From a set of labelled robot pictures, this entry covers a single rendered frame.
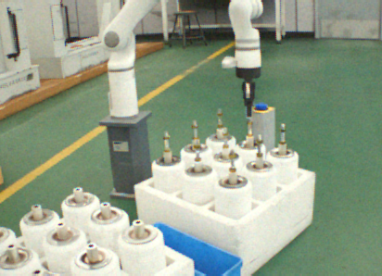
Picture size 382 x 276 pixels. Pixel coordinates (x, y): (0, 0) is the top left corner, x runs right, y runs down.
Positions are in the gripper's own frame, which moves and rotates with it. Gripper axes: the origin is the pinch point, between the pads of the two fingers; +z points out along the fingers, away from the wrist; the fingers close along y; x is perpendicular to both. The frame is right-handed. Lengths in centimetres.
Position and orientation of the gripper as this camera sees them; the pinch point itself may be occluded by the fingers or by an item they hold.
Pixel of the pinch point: (249, 111)
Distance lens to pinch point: 129.7
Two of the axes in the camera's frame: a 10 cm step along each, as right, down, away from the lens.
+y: 1.9, -3.4, 9.2
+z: 0.6, 9.4, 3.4
